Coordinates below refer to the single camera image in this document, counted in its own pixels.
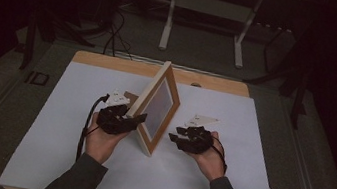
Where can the wooden picture frame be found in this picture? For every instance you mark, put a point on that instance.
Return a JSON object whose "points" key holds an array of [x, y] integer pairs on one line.
{"points": [[145, 143]]}

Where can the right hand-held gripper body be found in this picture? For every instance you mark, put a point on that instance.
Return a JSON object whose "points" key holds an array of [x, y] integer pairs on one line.
{"points": [[198, 141]]}

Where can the person's left hand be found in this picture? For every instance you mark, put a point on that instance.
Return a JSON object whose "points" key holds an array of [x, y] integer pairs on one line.
{"points": [[100, 145]]}

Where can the person's right hand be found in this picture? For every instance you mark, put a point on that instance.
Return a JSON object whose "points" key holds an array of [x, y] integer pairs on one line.
{"points": [[211, 163]]}

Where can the white metal stand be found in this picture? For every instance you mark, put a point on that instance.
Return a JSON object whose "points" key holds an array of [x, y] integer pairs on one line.
{"points": [[211, 6]]}

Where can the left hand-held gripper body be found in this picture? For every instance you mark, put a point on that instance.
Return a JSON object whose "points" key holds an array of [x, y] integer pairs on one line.
{"points": [[113, 120]]}

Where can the white table sheet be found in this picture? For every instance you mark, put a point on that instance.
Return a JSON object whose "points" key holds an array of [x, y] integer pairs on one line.
{"points": [[67, 126]]}

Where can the black floor socket plate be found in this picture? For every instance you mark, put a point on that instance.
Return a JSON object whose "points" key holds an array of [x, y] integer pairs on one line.
{"points": [[37, 78]]}

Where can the black metal stand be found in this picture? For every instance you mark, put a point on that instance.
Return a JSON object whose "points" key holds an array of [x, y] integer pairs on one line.
{"points": [[296, 103], [29, 43]]}

